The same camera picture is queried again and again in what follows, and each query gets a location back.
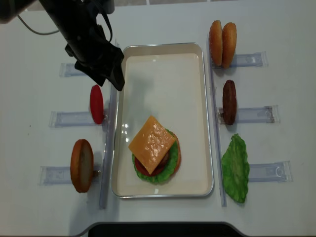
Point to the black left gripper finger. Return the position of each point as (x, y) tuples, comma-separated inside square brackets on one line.
[(114, 60)]

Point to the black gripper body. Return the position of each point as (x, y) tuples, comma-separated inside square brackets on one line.
[(94, 54)]

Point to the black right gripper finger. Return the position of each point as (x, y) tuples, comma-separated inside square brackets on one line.
[(92, 73)]

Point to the orange cheese slice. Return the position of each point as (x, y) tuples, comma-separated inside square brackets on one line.
[(151, 144)]

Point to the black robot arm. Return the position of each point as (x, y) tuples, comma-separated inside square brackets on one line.
[(85, 26)]

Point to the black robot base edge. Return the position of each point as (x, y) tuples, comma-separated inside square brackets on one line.
[(184, 229)]

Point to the red tomato slice standing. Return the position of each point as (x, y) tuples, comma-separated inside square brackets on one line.
[(96, 104)]

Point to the clear holder cheese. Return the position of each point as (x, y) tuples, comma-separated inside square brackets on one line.
[(69, 70)]

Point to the clear holder tomato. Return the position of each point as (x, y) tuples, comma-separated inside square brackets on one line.
[(73, 119)]

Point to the red tomato slice on tray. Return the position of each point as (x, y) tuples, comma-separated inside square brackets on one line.
[(144, 171)]

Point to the brown meat patty on tray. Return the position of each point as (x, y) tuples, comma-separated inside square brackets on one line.
[(163, 161)]

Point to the green lettuce leaf on tray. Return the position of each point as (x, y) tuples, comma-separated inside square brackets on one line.
[(168, 170)]

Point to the brown meat patty standing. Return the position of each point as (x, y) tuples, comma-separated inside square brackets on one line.
[(229, 102)]

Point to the green lettuce leaf standing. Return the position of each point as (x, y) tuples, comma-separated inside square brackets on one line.
[(236, 169)]

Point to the clear holder lettuce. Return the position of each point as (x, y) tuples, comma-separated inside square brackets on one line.
[(271, 172)]

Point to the bun half standing left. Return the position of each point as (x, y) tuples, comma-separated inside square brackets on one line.
[(81, 168)]

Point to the white rectangular metal tray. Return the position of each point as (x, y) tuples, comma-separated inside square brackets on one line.
[(166, 81)]

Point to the sesame bun half outer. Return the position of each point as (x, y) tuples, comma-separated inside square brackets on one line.
[(216, 43)]

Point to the bottom bun on tray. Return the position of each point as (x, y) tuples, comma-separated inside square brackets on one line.
[(179, 154)]

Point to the clear holder left bun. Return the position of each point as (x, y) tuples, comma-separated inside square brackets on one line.
[(54, 175)]

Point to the bun half inner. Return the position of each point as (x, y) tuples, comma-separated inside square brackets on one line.
[(229, 37)]

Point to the clear holder right buns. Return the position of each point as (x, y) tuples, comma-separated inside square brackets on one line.
[(258, 59)]

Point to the clear holder patty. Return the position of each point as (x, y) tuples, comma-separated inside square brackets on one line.
[(266, 114)]

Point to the clear acrylic rail left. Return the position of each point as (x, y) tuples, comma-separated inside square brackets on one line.
[(109, 148)]

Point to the clear acrylic rail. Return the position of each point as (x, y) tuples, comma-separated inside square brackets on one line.
[(216, 126), (109, 148)]

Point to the clear acrylic rail right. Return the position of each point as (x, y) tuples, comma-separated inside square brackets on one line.
[(216, 126)]

